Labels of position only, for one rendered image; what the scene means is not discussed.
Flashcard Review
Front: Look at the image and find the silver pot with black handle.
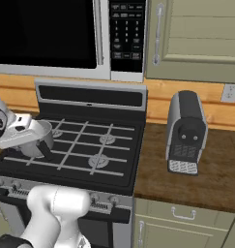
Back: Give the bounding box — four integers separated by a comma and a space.
19, 119, 56, 162

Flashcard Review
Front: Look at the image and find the black and silver stove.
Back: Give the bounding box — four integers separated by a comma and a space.
0, 77, 149, 248

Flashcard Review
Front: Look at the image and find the silver cupboard door handle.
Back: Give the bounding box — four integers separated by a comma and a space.
136, 220, 146, 248
152, 2, 165, 67

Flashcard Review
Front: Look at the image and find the black microwave door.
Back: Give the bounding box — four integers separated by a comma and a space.
0, 0, 111, 81

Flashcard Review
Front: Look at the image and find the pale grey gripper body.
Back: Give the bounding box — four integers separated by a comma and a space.
0, 120, 48, 151

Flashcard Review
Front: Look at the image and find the silver microwave oven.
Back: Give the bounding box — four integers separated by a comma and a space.
0, 0, 148, 83

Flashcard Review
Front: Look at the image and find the silver drawer handle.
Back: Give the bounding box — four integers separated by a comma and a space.
170, 205, 197, 222

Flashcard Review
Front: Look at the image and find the black and silver coffee machine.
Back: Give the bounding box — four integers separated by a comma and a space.
164, 89, 209, 177

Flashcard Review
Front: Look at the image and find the white wall outlet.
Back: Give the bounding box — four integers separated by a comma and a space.
220, 83, 235, 104

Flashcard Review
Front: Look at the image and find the olive green cupboard door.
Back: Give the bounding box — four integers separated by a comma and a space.
144, 0, 235, 84
132, 215, 230, 248
222, 214, 235, 248

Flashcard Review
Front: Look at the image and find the silver microwave door handle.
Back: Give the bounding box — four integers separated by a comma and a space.
92, 0, 105, 68

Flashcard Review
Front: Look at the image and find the olive green drawer front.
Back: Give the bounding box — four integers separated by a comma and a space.
134, 197, 235, 233

